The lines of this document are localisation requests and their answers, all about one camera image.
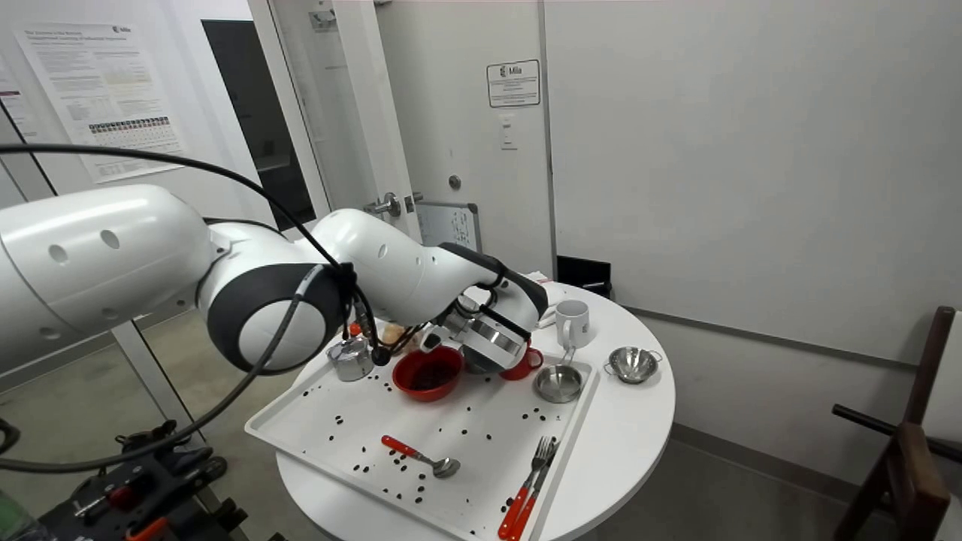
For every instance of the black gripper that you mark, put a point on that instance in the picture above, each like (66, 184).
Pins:
(520, 296)

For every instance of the clear jar with coffee beans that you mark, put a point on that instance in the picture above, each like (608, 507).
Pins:
(469, 335)

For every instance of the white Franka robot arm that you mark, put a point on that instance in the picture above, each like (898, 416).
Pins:
(121, 259)

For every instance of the small steel bowl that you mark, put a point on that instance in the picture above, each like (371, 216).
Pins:
(633, 365)
(556, 383)

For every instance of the orange bowl with coffee beans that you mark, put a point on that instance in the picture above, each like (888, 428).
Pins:
(429, 378)

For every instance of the black box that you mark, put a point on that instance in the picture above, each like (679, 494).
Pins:
(585, 276)

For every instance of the grey square panel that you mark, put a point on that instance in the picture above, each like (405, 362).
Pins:
(448, 228)

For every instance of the white plastic tray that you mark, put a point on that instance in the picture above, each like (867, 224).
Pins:
(400, 440)

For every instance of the black red tool pile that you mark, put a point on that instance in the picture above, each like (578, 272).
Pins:
(152, 491)

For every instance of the dark wooden chair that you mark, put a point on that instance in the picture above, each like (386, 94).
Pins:
(903, 460)

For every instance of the white paper poster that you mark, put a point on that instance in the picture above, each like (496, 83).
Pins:
(101, 85)

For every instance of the white light switch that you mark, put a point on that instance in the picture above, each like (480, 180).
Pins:
(508, 137)

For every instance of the white wall sign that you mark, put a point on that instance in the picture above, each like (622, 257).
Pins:
(513, 85)

